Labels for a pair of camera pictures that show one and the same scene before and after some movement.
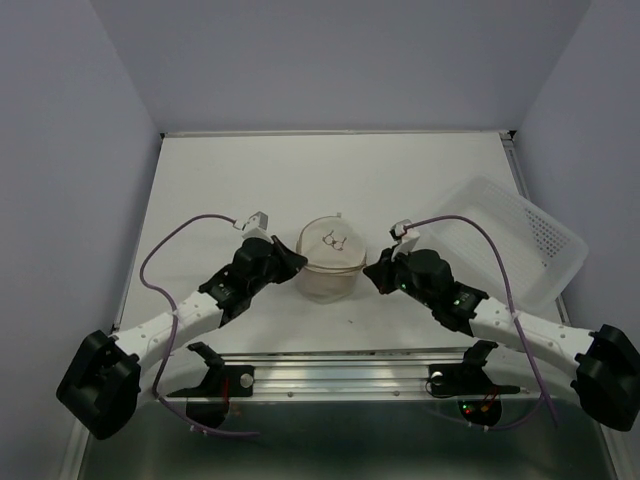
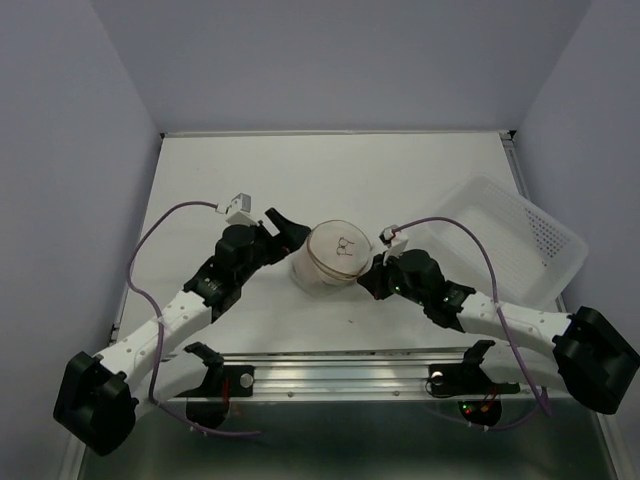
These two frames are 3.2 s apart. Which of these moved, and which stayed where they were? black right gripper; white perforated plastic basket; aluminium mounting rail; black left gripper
Moved: black left gripper
Stayed: black right gripper; white perforated plastic basket; aluminium mounting rail
